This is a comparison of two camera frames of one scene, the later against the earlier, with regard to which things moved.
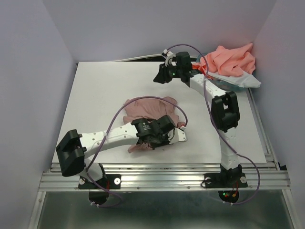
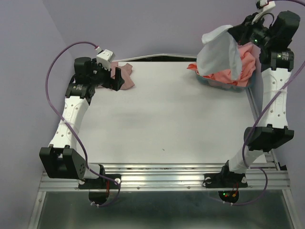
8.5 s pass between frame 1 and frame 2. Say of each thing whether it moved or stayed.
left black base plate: stayed
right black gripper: moved
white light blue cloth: moved
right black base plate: stayed
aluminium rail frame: stayed
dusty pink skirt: moved
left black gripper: moved
